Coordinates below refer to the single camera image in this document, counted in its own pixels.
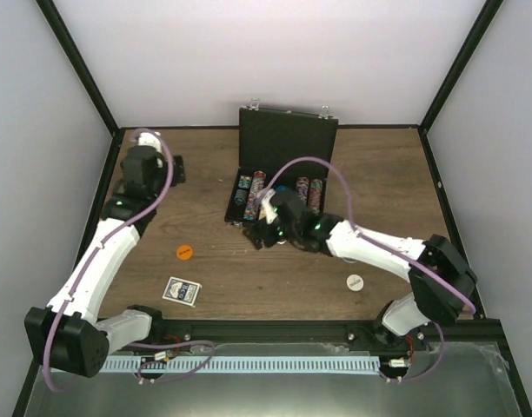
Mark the black poker chip case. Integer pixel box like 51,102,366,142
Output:
224,99,339,225

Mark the blue yellow card deck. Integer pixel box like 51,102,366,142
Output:
258,207,267,220

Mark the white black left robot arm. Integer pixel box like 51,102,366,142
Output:
24,140,174,391

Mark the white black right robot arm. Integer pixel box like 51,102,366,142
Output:
243,189,477,350

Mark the tall poker chip row left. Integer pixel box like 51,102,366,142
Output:
243,171,266,221

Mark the poker chip row right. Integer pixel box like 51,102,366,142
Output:
308,179,323,214

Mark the black round cup in case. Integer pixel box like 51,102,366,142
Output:
233,189,248,206

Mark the short poker chip stack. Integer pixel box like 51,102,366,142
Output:
237,175,253,189

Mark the orange round button left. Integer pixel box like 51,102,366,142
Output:
176,244,194,261

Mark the white dealer button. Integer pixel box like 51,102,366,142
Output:
346,275,364,292

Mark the blue white card deck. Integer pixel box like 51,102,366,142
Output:
162,276,202,308

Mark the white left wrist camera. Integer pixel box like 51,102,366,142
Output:
136,132,162,153

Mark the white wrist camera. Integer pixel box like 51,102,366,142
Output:
136,132,162,153
259,189,277,224

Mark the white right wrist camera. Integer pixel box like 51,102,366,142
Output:
259,189,277,224

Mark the light blue slotted cable duct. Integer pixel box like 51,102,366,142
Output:
101,356,380,375

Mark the black front mounting rail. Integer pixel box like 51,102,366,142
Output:
96,319,504,353

